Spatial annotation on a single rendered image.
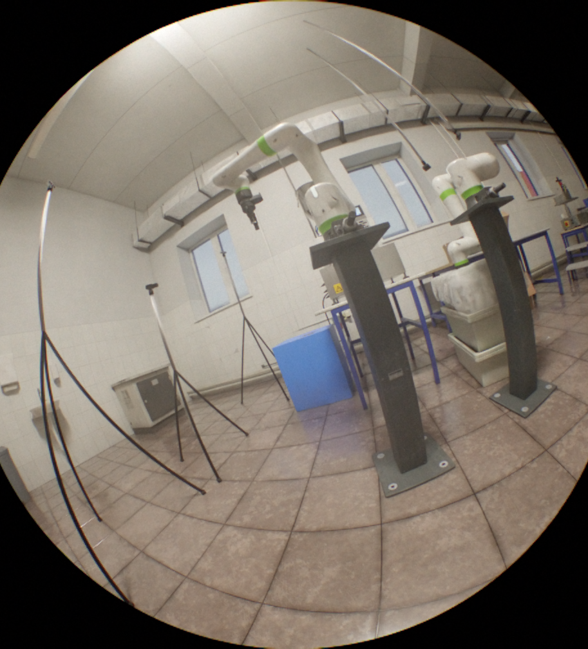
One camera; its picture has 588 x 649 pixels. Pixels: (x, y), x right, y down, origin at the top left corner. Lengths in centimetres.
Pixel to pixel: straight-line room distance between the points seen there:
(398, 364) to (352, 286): 30
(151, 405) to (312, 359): 233
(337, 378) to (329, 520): 117
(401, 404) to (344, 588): 64
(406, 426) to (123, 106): 454
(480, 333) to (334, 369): 110
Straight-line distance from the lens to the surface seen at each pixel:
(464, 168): 115
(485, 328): 134
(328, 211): 76
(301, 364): 179
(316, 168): 107
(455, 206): 146
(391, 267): 160
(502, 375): 150
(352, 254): 72
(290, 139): 104
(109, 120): 429
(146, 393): 326
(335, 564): 83
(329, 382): 180
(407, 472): 99
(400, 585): 76
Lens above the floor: 73
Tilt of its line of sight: level
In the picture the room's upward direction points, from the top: 20 degrees counter-clockwise
